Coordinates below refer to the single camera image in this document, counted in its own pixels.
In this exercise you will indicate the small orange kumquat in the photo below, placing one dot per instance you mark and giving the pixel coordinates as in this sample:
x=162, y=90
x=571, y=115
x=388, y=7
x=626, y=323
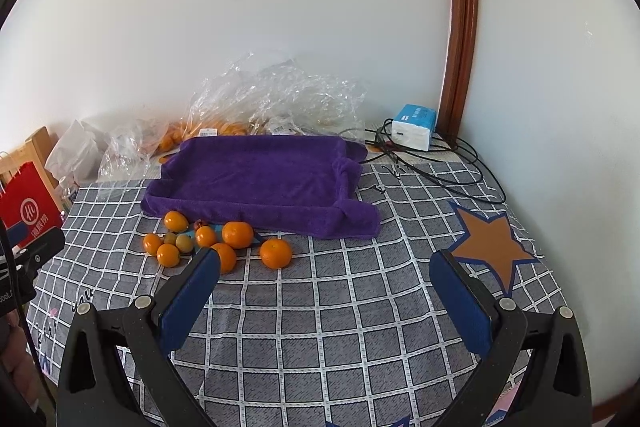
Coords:
x=175, y=222
x=205, y=236
x=168, y=255
x=150, y=243

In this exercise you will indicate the blue white tissue pack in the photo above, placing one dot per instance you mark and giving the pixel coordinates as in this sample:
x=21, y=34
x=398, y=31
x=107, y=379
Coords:
x=413, y=127

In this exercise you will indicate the orange mandarin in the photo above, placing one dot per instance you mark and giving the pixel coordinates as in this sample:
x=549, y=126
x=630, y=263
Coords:
x=237, y=234
x=227, y=257

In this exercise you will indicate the large round orange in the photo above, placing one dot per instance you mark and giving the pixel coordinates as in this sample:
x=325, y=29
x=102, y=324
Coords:
x=276, y=254

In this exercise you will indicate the red paper bag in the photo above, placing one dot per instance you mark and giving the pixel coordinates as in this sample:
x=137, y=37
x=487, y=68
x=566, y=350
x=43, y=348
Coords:
x=27, y=208

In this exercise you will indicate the large clear plastic bag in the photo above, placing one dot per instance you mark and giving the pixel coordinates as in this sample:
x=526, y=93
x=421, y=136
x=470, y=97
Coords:
x=268, y=93

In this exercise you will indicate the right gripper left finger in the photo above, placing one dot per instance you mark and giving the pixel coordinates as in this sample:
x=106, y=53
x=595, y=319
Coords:
x=94, y=390

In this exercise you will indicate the grey checked tablecloth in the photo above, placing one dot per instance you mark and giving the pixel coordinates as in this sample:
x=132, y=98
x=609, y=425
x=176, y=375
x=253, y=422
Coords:
x=350, y=333

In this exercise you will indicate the clear bag with oranges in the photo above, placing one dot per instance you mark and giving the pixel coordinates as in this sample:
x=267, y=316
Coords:
x=135, y=147

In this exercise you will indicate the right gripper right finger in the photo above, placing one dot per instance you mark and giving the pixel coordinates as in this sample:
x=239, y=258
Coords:
x=555, y=389

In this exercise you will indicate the purple towel tray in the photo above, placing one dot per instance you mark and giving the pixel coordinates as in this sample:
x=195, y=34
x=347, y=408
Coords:
x=291, y=183

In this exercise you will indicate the white plastic bag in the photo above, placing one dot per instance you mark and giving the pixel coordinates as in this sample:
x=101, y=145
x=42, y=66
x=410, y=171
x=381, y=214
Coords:
x=78, y=153

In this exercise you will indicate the brown wooden door frame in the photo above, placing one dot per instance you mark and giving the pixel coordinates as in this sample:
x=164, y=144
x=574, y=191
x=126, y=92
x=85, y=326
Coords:
x=460, y=54

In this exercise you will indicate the small red fruit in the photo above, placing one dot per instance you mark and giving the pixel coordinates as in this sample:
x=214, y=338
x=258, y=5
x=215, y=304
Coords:
x=198, y=224

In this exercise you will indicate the wooden chair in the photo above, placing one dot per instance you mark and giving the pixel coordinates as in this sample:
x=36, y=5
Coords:
x=36, y=149

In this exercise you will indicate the green-brown small fruit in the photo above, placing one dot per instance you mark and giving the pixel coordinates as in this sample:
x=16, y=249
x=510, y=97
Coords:
x=184, y=243
x=170, y=238

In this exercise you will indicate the person's left hand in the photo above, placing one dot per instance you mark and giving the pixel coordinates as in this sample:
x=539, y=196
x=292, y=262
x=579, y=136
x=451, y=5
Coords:
x=19, y=363

